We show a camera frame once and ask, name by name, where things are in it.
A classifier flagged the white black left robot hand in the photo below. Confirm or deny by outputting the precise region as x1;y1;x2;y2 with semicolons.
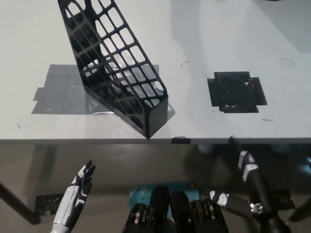
52;159;97;226

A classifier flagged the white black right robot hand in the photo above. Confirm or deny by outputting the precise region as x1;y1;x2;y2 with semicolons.
209;135;275;219

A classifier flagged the black tape patch on desk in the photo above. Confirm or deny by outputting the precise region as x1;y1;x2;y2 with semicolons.
207;71;268;114

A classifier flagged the black mesh magazine stand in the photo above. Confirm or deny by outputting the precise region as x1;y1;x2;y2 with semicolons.
57;0;169;140

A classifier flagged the black floor tape patch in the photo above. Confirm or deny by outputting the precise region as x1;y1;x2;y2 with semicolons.
273;189;296;212
35;193;67;216

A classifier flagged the black table leg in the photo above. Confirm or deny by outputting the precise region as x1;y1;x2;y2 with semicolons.
0;181;41;225
288;193;311;223

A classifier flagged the teal cardboard box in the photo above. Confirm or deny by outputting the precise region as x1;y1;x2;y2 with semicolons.
128;180;200;220

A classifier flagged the small black tape strip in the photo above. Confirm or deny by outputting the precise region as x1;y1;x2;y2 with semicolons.
171;136;192;144

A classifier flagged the grey tape patch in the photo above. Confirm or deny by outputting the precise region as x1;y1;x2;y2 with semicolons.
31;64;161;115

